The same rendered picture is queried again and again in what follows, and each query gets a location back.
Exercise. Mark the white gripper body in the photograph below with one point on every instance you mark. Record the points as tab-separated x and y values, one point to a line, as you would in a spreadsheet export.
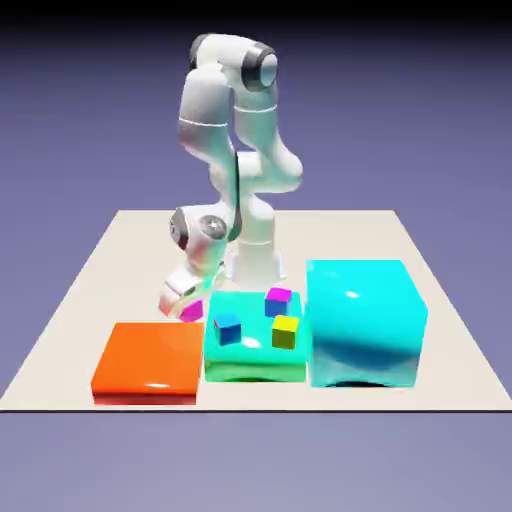
180	289

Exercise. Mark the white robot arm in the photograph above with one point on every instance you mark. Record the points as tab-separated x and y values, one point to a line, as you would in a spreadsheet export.
256	168

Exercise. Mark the small yellow cube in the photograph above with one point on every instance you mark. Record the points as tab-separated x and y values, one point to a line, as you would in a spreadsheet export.
285	332

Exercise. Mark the small blue magenta-topped cube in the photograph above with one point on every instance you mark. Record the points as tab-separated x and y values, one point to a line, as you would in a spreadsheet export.
277	302

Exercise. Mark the small magenta cube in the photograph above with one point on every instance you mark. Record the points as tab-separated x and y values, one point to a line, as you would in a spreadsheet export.
192	311

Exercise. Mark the large cyan tall box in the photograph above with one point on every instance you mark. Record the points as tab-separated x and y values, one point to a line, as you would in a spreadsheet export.
364	324

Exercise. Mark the large turquoise flat box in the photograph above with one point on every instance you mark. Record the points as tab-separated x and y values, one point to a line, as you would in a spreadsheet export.
252	352

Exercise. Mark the large orange box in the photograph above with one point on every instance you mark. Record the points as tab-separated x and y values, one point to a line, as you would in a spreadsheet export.
150	356

